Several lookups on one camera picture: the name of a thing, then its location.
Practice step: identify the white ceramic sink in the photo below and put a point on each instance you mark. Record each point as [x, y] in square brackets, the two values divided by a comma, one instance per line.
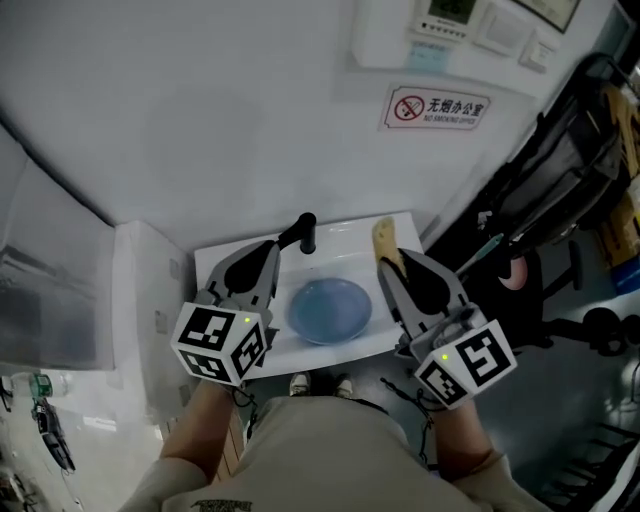
[350, 235]

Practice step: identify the black faucet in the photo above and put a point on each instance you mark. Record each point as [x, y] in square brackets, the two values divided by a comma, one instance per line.
[307, 235]

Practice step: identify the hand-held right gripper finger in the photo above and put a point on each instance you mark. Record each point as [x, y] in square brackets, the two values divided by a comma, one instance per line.
[457, 280]
[400, 305]

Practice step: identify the grey hanging garment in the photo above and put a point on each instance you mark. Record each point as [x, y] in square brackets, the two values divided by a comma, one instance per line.
[565, 180]

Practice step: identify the person's right shoe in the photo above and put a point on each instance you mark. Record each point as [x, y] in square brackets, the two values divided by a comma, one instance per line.
[343, 386]

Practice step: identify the person's right forearm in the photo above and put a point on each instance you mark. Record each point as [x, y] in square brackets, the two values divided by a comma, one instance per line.
[465, 440]

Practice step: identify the pink round item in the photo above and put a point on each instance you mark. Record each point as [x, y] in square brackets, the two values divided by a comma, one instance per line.
[515, 275]

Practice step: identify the person's beige shirt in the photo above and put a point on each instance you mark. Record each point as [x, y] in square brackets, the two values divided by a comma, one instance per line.
[320, 460]

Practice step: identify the big blue plate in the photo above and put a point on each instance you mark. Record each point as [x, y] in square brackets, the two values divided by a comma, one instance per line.
[330, 310]

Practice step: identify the black metal chair frame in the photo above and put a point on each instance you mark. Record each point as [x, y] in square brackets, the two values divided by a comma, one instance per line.
[600, 460]

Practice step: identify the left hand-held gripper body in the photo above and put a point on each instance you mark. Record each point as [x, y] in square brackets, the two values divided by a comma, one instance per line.
[205, 330]

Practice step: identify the person's shoe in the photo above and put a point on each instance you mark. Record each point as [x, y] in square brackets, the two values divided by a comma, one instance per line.
[300, 385]
[343, 386]

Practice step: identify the blue bottle pack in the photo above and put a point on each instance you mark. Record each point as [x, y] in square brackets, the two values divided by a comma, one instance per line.
[629, 280]

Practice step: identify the bunch of wooden hangers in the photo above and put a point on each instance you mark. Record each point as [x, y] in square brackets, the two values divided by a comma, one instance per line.
[622, 130]

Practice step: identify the person's left shoe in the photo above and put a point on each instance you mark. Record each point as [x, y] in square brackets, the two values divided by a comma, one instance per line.
[300, 385]

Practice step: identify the person's left forearm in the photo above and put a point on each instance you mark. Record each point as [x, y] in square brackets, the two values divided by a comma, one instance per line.
[200, 435]

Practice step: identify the brown cardboard box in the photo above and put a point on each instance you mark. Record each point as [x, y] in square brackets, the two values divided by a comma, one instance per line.
[620, 235]

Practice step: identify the white wall control panel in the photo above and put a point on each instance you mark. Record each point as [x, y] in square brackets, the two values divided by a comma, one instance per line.
[380, 40]

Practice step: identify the no-smoking wall sign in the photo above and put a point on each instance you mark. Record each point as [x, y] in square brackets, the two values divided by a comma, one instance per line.
[435, 107]

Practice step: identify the thermostat with green screen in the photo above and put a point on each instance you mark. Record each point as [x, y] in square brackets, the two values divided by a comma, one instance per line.
[447, 15]

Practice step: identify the white wall switch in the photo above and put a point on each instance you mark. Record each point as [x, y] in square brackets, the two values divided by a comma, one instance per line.
[537, 51]
[502, 32]

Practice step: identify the black clothes rack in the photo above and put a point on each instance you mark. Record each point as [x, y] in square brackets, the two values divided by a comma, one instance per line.
[590, 145]

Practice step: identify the plastic-wrapped white appliance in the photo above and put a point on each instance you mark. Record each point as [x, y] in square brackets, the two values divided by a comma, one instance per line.
[50, 260]

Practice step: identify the black office chair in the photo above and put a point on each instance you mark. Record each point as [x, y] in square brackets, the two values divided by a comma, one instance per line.
[542, 280]

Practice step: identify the white drawer cabinet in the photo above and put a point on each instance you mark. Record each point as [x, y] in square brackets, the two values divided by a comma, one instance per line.
[110, 450]

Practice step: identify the green-label plastic bottle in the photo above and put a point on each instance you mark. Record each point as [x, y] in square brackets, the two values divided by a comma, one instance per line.
[41, 386]

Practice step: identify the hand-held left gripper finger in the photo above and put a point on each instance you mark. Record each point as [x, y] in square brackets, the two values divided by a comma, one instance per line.
[216, 275]
[270, 280]

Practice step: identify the white box-shaped fixture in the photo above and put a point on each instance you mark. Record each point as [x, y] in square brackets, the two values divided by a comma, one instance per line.
[140, 300]

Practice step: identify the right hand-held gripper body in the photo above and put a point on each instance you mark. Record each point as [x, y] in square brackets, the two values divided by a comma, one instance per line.
[480, 360]

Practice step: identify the black framed notice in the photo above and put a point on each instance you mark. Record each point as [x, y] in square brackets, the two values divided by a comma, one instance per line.
[550, 10]

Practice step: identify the yellow sponge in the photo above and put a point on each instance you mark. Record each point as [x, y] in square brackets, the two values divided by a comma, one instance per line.
[387, 242]

